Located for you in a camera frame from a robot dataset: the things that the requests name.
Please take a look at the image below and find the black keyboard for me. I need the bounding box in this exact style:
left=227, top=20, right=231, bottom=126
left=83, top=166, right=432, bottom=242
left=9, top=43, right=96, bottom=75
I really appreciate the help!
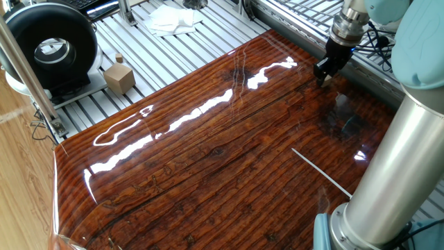
left=62, top=0, right=119, bottom=19

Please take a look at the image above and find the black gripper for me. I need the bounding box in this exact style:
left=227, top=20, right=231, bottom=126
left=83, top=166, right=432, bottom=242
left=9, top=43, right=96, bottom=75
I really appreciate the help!
left=312, top=36, right=356, bottom=85

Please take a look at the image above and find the aluminium frame post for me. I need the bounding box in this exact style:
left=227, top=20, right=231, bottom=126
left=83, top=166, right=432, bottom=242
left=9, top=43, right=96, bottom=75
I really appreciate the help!
left=0, top=15, right=69, bottom=138

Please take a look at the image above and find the white fan base plate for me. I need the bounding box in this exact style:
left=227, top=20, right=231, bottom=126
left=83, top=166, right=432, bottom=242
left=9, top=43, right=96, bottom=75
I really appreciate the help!
left=5, top=47, right=108, bottom=109

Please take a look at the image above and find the thin black cable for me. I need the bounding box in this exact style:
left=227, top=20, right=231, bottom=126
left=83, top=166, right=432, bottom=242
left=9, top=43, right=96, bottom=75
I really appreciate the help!
left=30, top=107, right=58, bottom=144

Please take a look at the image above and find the white cable tie tail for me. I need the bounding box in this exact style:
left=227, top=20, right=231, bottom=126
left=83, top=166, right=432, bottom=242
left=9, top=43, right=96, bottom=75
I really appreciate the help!
left=291, top=147, right=353, bottom=200

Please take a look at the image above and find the white cloth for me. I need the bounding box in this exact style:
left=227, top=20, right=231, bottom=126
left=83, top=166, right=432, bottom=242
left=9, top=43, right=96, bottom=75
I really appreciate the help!
left=143, top=3, right=204, bottom=38

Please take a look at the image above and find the dark round metal object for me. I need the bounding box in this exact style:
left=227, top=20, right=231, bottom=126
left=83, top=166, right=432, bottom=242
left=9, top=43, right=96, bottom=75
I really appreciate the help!
left=182, top=0, right=209, bottom=10

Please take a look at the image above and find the black round duct fan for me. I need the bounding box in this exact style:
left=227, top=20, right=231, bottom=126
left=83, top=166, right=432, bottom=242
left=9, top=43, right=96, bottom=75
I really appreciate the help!
left=0, top=2, right=99, bottom=92

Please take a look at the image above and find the large wooden cube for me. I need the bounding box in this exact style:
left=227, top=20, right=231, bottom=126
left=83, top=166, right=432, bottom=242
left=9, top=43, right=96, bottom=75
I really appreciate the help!
left=103, top=62, right=137, bottom=96

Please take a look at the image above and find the glossy wood grain mat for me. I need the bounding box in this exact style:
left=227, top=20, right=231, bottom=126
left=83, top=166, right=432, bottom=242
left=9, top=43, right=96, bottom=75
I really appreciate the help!
left=48, top=29, right=398, bottom=250

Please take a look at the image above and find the black cable with plug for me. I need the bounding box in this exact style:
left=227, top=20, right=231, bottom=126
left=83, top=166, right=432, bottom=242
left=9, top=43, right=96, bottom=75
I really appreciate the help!
left=353, top=20, right=398, bottom=74

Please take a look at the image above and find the short aluminium bracket post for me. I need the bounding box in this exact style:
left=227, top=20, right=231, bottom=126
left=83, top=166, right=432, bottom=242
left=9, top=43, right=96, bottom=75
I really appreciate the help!
left=117, top=0, right=138, bottom=27

